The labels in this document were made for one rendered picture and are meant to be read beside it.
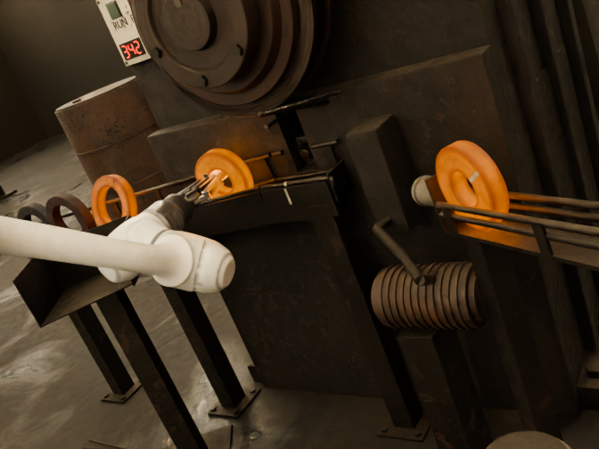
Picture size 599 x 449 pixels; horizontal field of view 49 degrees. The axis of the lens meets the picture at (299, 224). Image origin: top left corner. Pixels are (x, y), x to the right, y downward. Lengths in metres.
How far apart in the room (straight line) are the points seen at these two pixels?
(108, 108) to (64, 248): 3.08
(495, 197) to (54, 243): 0.73
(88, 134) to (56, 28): 7.55
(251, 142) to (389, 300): 0.56
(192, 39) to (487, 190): 0.65
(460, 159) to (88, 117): 3.35
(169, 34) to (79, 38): 10.03
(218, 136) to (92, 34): 9.54
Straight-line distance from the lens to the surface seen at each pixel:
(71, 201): 2.14
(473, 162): 1.09
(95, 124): 4.26
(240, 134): 1.66
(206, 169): 1.65
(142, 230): 1.40
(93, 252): 1.20
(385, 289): 1.32
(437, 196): 1.22
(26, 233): 1.18
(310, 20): 1.33
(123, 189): 1.99
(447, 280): 1.27
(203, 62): 1.41
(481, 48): 1.35
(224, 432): 2.07
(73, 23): 11.42
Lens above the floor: 1.13
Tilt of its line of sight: 20 degrees down
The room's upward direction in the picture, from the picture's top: 22 degrees counter-clockwise
